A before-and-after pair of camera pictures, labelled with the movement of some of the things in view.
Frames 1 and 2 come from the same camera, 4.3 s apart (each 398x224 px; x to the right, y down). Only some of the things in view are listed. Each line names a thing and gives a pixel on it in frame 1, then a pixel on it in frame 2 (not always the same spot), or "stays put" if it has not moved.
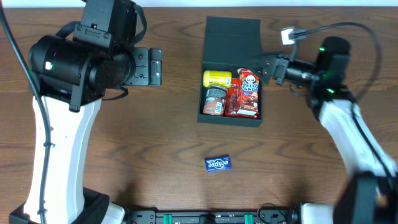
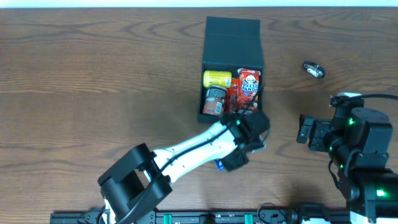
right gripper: (280, 70) -> (313, 134)
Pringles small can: (215, 101) stays put
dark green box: (230, 43) stays put
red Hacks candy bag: (232, 98) stays put
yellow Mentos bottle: (217, 78) stays put
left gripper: (144, 66) -> (257, 121)
